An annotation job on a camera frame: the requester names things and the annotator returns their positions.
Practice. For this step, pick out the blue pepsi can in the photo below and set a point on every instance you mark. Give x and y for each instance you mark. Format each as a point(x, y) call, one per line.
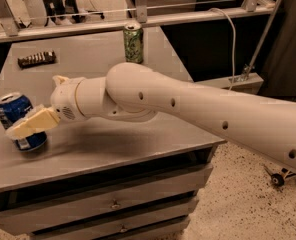
point(14, 106)

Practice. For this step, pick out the grey drawer cabinet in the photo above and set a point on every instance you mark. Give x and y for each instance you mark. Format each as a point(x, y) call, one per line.
point(97, 179)

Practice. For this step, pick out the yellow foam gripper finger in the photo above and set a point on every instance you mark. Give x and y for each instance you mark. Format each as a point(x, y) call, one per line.
point(37, 120)
point(59, 80)

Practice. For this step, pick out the dark striped snack bar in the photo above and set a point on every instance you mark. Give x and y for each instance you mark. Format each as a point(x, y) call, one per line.
point(40, 58)

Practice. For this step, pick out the green soda can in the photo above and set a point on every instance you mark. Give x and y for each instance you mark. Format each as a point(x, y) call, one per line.
point(133, 42)

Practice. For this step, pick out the grey metal floor bracket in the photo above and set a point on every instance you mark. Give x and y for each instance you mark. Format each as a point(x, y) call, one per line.
point(251, 85)

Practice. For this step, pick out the grey metal frame rail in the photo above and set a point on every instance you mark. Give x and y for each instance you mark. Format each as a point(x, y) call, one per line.
point(14, 28)

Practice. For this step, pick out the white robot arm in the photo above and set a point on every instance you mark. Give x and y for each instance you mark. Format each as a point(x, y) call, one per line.
point(133, 92)

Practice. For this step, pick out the black wheeled cart base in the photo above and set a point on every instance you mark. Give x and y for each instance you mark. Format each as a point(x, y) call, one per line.
point(278, 179)

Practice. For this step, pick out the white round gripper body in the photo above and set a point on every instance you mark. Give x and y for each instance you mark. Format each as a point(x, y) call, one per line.
point(63, 99)

